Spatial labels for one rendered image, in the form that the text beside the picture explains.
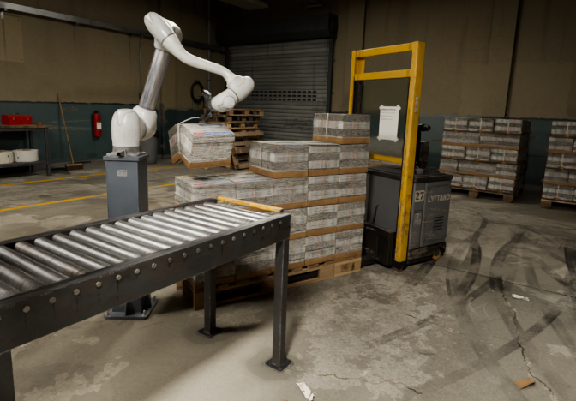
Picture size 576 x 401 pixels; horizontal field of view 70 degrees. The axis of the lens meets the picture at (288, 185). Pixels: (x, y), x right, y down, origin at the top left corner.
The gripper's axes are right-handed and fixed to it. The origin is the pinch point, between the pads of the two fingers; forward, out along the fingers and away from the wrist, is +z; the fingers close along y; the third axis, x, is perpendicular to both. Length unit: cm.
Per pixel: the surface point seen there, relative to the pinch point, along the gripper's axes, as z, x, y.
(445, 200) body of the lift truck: -38, 214, 74
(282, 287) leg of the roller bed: -91, 2, 94
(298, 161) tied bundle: -20, 64, 36
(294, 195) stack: -18, 63, 61
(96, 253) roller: -104, -84, 61
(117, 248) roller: -103, -77, 60
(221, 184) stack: -17, 6, 50
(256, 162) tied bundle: 7, 46, 38
